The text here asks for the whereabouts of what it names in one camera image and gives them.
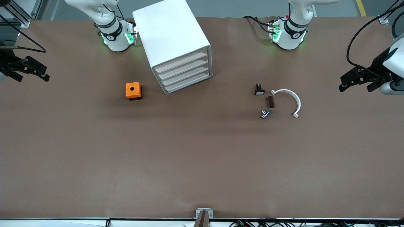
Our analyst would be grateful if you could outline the white plastic drawer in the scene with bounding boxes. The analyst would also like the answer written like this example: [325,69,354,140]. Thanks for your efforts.
[164,69,211,94]
[157,56,209,82]
[161,63,210,89]
[154,48,209,75]

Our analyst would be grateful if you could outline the white drawer cabinet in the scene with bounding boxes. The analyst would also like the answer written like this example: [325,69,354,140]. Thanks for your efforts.
[132,0,213,95]

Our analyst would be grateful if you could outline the orange box with round hole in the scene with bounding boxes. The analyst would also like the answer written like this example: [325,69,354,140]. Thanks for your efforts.
[125,82,143,101]

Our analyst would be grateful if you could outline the white half-ring clamp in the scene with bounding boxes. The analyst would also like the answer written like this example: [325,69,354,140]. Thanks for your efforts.
[270,89,301,119]

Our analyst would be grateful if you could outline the black arm base cable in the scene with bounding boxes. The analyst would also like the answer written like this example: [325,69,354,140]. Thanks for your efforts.
[243,15,272,33]

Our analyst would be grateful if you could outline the white table edge rail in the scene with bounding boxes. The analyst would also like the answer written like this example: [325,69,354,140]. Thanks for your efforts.
[0,217,404,227]

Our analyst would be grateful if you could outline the tangled black cables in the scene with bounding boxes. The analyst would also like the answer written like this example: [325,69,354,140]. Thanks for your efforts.
[229,220,404,227]

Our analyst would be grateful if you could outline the grey metal bracket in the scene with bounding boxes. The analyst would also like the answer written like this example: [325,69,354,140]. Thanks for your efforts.
[195,207,214,227]

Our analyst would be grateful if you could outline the brown camera pole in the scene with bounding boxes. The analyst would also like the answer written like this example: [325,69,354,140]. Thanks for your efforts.
[193,210,210,227]

